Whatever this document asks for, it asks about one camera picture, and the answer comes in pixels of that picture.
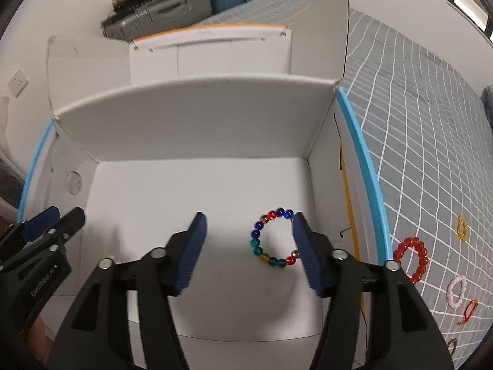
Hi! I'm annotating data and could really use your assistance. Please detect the multicoloured glass bead bracelet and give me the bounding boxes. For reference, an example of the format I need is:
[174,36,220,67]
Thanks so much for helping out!
[250,208,302,268]

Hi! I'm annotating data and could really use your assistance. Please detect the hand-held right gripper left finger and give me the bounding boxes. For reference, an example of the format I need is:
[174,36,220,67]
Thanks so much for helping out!
[40,211,209,370]

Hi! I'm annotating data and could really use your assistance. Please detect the blue striped quilt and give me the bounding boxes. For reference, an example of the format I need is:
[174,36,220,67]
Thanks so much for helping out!
[481,87,493,128]

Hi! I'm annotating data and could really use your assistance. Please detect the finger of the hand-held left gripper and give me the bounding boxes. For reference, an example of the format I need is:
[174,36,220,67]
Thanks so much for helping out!
[0,206,61,257]
[0,207,86,274]

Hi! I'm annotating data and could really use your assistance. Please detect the person's left forearm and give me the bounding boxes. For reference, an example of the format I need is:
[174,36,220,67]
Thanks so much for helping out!
[23,314,55,370]

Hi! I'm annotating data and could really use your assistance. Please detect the white wall socket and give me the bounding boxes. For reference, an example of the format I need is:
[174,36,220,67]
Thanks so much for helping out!
[8,68,29,98]

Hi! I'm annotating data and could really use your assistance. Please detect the pink bead bracelet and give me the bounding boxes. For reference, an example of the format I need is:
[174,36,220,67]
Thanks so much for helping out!
[447,275,467,309]

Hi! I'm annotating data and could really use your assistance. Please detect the white cardboard box blue edge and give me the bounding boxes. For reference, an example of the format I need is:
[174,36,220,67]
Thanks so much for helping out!
[17,0,391,370]

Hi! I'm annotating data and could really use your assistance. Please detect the grey checked bed sheet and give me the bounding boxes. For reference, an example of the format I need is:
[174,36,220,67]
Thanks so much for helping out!
[208,0,493,370]

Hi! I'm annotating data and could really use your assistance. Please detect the red cord bracelet gold tube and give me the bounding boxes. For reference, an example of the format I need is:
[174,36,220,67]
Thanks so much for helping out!
[458,299,480,325]

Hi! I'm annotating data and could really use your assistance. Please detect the red bead bracelet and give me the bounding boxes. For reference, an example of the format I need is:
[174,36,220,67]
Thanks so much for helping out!
[393,237,430,286]

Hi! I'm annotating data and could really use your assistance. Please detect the grey hard suitcase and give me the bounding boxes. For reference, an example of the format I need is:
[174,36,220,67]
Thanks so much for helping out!
[101,0,214,41]

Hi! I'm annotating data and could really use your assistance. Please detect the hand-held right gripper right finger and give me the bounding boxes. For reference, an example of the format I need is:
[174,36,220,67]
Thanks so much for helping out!
[291,211,455,370]

